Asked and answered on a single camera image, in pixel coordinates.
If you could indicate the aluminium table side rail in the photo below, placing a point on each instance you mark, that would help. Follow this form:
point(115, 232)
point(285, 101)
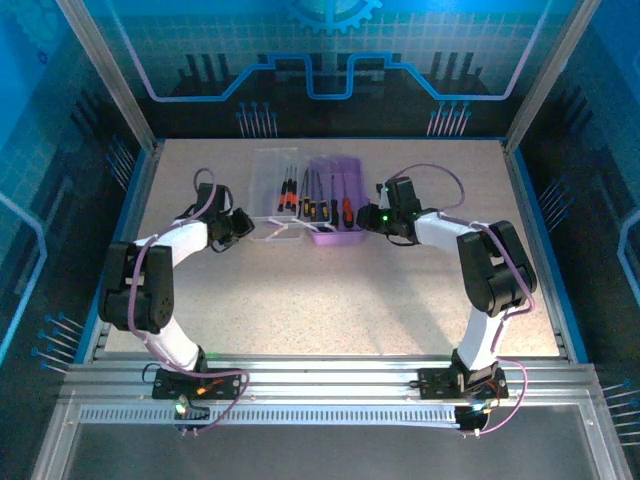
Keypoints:
point(141, 200)
point(523, 200)

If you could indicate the large orange black screwdriver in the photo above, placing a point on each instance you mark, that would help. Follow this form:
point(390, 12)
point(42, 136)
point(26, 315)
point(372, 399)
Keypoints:
point(348, 212)

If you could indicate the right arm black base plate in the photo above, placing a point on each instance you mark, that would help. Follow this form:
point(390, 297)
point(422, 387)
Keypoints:
point(435, 382)

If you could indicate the aluminium mounting rail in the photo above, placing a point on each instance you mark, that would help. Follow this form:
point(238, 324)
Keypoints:
point(325, 375)

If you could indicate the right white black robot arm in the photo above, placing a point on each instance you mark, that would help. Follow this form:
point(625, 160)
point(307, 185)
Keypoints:
point(440, 230)

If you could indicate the large black red screwdriver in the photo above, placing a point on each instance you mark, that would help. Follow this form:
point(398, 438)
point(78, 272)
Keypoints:
point(334, 212)

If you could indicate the small black connector board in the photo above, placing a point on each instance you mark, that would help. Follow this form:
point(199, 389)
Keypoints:
point(186, 410)
point(472, 416)

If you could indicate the purple tool box clear lid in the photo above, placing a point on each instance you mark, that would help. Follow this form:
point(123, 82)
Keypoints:
point(345, 237)

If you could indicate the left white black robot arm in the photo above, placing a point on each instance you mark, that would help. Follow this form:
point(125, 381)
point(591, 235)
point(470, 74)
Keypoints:
point(185, 237)

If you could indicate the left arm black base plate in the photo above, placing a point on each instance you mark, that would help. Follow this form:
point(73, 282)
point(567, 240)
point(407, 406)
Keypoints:
point(230, 385)

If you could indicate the aluminium framed grey panel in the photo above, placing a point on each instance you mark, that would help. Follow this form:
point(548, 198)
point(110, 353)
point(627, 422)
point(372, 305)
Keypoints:
point(325, 450)

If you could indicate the aluminium frame post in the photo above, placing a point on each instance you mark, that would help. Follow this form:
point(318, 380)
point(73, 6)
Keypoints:
point(111, 75)
point(549, 75)

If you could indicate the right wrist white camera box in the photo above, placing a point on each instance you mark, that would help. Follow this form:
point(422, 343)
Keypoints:
point(383, 194)

